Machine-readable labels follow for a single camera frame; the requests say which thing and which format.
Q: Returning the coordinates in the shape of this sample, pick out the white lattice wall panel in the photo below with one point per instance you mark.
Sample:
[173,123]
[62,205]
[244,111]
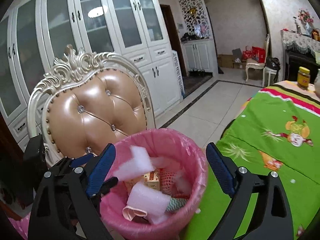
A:
[192,2]

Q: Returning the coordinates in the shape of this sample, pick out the lace piano cover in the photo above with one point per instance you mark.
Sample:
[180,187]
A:
[297,40]

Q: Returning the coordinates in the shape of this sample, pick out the black bag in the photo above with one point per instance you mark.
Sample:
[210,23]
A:
[273,63]

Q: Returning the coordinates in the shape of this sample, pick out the white foam sheet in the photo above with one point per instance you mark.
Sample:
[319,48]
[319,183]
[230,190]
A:
[135,162]
[147,202]
[165,163]

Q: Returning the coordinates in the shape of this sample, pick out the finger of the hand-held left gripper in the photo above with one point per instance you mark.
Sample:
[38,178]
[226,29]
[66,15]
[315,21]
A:
[110,183]
[81,160]

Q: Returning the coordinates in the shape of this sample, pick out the dark clutter pile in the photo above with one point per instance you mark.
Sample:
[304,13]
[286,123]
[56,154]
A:
[188,37]

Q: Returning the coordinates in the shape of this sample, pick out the black piano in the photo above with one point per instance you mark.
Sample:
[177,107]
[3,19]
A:
[300,65]

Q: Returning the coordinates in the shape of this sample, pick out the small red gift bag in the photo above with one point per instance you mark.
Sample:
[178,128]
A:
[247,53]

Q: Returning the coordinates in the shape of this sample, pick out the white ceramic jar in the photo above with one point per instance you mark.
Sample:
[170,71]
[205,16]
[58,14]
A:
[317,82]

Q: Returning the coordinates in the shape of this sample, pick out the open grey carton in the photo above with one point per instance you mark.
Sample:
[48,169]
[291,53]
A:
[238,58]

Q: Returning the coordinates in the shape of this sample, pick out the flower vase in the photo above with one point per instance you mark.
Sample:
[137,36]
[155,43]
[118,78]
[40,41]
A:
[306,20]

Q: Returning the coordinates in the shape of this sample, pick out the dark floor rug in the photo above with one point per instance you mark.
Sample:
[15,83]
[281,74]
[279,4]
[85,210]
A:
[197,82]

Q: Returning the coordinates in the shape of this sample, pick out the green printed tablecloth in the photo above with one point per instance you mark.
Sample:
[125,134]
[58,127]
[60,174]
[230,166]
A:
[262,180]

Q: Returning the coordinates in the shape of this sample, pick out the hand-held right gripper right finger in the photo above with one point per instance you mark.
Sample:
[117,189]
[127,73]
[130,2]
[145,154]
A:
[220,170]

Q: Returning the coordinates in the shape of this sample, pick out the beige printed carton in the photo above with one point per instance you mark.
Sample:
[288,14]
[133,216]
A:
[152,178]

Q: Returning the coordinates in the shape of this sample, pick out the pink lined waste bin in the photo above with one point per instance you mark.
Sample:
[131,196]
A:
[192,155]

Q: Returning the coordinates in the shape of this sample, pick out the tall white glass-door cabinet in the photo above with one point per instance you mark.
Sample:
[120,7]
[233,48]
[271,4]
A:
[160,80]

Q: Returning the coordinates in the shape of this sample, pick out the teal patterned wrapper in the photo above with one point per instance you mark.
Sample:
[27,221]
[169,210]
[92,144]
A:
[177,203]

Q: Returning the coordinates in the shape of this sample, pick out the white dining chair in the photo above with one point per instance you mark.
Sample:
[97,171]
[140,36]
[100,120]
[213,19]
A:
[255,66]

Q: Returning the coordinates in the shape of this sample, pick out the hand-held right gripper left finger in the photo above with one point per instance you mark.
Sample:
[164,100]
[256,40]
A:
[102,170]

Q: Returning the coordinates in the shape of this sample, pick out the pink foam fruit net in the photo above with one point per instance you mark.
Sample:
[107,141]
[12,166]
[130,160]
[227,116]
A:
[170,181]

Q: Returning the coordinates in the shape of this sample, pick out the white lattice board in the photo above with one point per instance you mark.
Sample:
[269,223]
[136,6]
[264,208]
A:
[178,75]

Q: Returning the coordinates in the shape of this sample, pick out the yellow lid jar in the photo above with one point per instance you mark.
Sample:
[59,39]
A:
[304,78]

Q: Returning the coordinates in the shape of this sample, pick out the brown cardboard box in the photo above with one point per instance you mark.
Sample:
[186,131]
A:
[225,61]

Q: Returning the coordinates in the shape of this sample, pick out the ornate beige leather chair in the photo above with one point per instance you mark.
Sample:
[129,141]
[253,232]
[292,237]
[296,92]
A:
[95,110]

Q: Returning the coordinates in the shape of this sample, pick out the beige paper box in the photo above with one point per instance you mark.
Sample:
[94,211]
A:
[133,212]

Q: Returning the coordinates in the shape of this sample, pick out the white shoe cabinet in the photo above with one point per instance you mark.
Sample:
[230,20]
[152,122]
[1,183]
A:
[200,55]

